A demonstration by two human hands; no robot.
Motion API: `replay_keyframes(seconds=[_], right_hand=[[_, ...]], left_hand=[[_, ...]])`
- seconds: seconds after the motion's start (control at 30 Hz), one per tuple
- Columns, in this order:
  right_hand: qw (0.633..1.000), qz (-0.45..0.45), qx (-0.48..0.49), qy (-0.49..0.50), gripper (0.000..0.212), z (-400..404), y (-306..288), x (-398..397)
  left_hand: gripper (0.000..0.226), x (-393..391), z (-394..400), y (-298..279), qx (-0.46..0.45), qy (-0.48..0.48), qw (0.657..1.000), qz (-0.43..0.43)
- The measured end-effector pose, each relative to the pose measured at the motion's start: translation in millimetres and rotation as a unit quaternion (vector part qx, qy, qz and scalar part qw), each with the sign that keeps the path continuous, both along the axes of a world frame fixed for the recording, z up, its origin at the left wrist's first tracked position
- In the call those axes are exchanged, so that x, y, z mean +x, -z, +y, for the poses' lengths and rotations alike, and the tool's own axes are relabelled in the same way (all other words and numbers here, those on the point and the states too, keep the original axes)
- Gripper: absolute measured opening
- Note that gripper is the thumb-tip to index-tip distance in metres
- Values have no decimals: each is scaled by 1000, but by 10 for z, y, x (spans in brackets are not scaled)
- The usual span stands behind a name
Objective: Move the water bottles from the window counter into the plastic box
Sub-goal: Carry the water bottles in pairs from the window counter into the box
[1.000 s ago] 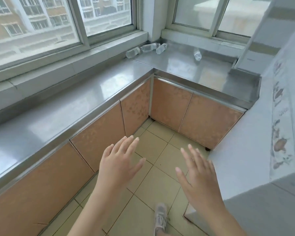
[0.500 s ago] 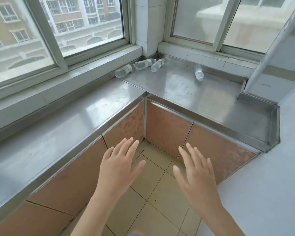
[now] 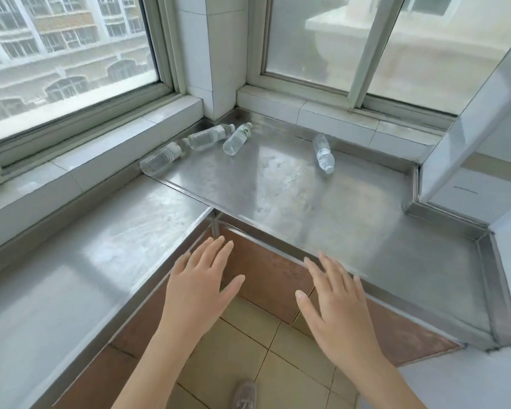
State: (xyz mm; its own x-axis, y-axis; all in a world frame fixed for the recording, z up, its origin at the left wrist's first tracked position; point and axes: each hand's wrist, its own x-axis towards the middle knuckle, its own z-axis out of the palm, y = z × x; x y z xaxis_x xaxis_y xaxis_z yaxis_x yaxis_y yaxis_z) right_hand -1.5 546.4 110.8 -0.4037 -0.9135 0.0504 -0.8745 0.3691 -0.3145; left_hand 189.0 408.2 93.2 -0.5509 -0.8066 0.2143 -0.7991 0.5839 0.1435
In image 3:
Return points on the person's grey shoe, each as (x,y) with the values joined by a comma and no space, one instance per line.
(245,396)

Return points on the person's left hand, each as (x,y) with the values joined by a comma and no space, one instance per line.
(193,293)

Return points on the person's right little finger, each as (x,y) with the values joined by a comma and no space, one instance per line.
(360,291)

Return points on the person's right middle finger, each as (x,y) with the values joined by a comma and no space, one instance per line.
(330,272)

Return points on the person's left thumb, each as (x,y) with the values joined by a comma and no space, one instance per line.
(233,288)

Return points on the person's left middle finger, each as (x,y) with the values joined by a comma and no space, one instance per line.
(211,255)

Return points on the wide sliding glass window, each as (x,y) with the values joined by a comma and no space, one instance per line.
(68,59)

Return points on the clear plastic water bottle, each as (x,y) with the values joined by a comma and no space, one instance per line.
(206,137)
(323,153)
(159,158)
(236,140)

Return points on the person's right forearm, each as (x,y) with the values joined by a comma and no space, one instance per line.
(377,383)

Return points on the frosted sliding glass window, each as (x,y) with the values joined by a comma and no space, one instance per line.
(345,42)

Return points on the steel counter support leg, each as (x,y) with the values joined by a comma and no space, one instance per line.
(215,225)

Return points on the person's left forearm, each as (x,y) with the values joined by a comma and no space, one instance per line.
(159,370)

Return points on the person's right thumb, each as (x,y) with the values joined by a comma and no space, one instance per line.
(306,305)

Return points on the person's left little finger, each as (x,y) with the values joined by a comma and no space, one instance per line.
(179,270)

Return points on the person's right hand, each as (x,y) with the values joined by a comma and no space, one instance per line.
(338,313)

